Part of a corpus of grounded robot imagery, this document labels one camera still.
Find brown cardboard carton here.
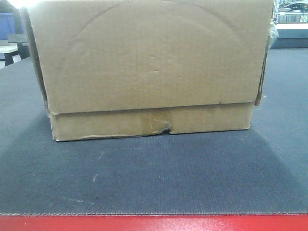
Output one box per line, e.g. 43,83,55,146
20,0,274,141

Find background aluminium frame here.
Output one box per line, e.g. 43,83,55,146
272,0,308,49

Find background table left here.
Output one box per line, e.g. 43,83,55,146
0,34,30,66

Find background blue crate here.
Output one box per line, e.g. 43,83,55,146
0,13,25,40

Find dark conveyor belt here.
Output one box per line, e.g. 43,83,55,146
0,49,308,215

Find red conveyor frame edge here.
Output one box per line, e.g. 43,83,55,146
0,215,308,231

